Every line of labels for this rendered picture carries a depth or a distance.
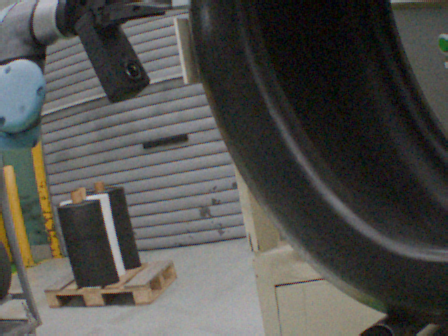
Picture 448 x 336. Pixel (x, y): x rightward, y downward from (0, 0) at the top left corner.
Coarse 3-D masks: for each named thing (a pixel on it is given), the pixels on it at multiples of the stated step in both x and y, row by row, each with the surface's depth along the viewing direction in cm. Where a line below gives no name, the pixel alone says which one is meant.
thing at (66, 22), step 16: (64, 0) 114; (80, 0) 115; (96, 0) 111; (112, 0) 111; (128, 0) 110; (144, 0) 110; (64, 16) 114; (80, 16) 115; (144, 16) 110; (64, 32) 116
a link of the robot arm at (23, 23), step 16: (32, 0) 119; (0, 16) 122; (16, 16) 119; (32, 16) 117; (0, 32) 121; (16, 32) 119; (32, 32) 118; (0, 48) 121; (16, 48) 119; (32, 48) 120
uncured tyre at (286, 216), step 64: (192, 0) 94; (256, 0) 105; (320, 0) 114; (384, 0) 113; (256, 64) 91; (320, 64) 112; (384, 64) 114; (256, 128) 92; (320, 128) 107; (384, 128) 114; (256, 192) 95; (320, 192) 89; (384, 192) 109; (320, 256) 90; (384, 256) 86
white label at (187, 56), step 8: (176, 24) 94; (184, 24) 97; (176, 32) 95; (184, 32) 96; (184, 40) 96; (184, 48) 95; (192, 48) 98; (184, 56) 95; (192, 56) 98; (184, 64) 95; (192, 64) 97; (184, 72) 95; (192, 72) 97; (184, 80) 95; (192, 80) 96
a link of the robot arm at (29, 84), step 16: (16, 64) 105; (32, 64) 106; (0, 80) 105; (16, 80) 105; (32, 80) 106; (0, 96) 105; (16, 96) 105; (32, 96) 106; (0, 112) 105; (16, 112) 105; (32, 112) 106; (0, 128) 107; (16, 128) 106
